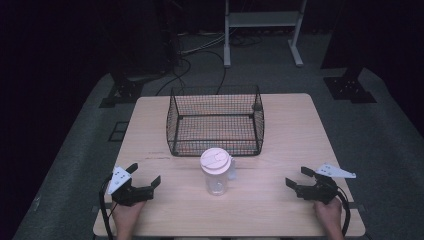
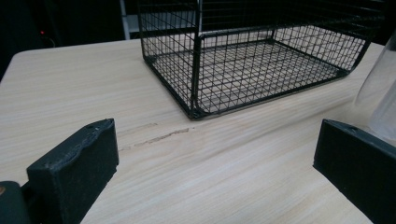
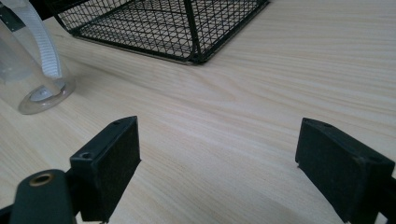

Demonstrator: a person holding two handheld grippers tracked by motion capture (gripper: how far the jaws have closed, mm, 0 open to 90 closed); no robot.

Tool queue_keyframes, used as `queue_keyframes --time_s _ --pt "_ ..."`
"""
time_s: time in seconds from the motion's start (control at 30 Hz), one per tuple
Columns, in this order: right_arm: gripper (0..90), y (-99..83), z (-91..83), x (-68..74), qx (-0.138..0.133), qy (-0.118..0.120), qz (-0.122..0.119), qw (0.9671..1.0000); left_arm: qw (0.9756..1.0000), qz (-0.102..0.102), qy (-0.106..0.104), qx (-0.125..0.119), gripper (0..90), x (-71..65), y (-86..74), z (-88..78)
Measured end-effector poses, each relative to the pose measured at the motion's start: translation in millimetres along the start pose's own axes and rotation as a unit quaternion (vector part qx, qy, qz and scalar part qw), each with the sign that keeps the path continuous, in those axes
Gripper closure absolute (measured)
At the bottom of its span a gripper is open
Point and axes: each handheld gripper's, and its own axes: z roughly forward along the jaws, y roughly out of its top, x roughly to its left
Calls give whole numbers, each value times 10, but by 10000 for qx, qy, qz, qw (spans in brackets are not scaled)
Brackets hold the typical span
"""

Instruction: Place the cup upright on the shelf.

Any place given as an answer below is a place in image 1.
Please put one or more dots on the black stand base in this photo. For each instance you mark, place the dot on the black stand base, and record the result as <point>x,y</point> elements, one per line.
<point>348,88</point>
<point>125,91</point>

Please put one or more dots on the clear cup with pink lid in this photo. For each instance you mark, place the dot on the clear cup with pink lid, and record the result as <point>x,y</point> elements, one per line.
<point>216,163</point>

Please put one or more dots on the person's left hand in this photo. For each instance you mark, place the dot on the person's left hand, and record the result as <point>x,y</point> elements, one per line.
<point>128,215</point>

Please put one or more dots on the white metal table frame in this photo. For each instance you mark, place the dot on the white metal table frame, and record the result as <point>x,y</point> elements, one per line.
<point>261,19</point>

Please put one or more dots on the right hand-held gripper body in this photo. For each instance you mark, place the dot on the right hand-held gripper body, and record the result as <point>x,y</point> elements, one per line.
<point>320,192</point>

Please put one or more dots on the person's right hand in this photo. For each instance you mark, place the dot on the person's right hand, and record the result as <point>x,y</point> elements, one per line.
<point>330,213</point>

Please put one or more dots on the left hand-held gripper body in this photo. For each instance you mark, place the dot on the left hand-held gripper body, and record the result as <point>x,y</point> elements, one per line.
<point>128,195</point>

